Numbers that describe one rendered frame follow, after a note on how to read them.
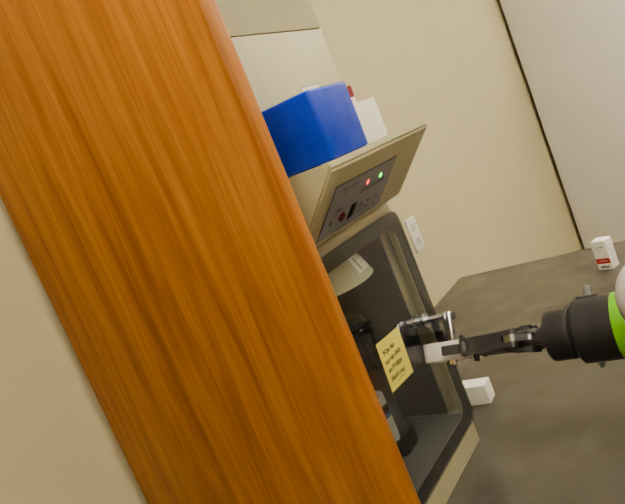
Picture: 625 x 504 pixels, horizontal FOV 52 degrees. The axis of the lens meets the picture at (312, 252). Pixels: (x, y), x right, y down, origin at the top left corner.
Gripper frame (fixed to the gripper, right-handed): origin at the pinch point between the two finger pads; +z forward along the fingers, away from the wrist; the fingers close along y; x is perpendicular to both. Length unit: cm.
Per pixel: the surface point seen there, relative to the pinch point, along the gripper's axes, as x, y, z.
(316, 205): -16.5, 35.9, -3.0
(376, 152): -25.2, 25.8, -6.4
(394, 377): 3.7, 11.7, 3.5
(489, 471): 19.4, -8.5, -0.1
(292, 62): -43, 28, 5
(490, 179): -85, -162, 47
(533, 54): -173, -233, 37
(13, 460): 10, 47, 48
